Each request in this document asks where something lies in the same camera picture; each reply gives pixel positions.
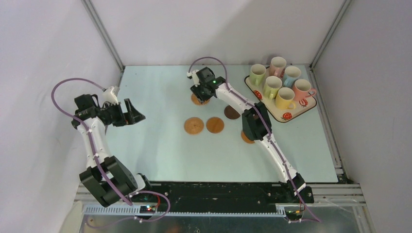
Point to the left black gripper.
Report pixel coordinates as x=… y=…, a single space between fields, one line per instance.
x=131 y=117

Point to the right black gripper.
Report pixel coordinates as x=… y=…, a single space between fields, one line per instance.
x=199 y=93

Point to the woven rattan coaster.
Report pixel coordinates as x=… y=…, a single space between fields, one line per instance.
x=197 y=102
x=193 y=125

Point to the dark wooden coaster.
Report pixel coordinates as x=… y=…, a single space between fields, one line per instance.
x=231 y=113

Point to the light wooden coaster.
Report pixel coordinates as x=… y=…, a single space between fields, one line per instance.
x=245 y=139
x=215 y=125

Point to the yellow mug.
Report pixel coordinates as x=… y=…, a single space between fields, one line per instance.
x=284 y=99

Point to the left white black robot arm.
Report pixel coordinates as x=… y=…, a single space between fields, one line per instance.
x=106 y=177

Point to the green mug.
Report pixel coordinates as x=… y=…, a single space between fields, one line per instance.
x=257 y=73

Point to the yellow-green mug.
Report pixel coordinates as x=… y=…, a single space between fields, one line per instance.
x=271 y=87

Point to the pink mug at back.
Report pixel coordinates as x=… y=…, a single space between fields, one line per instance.
x=277 y=66

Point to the blue mug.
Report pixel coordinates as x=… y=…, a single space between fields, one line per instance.
x=291 y=74

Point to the strawberry pattern tray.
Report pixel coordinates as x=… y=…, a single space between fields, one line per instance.
x=280 y=115

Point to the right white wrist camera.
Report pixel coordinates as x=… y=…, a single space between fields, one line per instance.
x=194 y=76

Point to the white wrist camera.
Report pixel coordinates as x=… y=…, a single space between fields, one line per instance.
x=110 y=95
x=194 y=76

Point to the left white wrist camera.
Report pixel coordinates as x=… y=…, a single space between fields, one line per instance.
x=110 y=95

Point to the pink mug with handle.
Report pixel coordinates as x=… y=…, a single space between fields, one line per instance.
x=302 y=90

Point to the aluminium frame rail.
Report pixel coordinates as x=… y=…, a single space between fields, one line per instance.
x=333 y=195

